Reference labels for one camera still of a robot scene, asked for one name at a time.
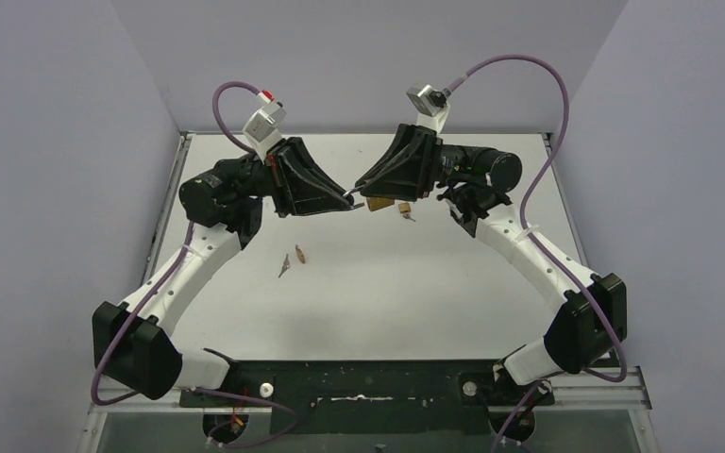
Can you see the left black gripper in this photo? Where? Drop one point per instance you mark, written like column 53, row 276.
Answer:
column 281, row 178

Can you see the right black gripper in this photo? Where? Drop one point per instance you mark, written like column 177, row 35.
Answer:
column 408, row 170

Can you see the small brass padlock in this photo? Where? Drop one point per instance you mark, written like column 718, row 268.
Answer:
column 405, row 210

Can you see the brass padlock shackle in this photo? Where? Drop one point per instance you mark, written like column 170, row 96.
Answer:
column 371, row 203

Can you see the small silver key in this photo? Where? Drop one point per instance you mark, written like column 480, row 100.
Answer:
column 285, row 266

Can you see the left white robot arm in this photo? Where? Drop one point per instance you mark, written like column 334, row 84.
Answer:
column 132, row 339

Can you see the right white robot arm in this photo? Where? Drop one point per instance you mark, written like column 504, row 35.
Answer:
column 589, row 310

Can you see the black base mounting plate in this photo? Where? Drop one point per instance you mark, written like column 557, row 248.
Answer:
column 385, row 397

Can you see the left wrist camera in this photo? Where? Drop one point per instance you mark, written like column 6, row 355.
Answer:
column 261, row 128

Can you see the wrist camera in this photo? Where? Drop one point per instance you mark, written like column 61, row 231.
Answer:
column 261, row 128
column 432, row 106

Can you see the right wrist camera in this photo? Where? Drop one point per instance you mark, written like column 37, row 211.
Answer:
column 432, row 106

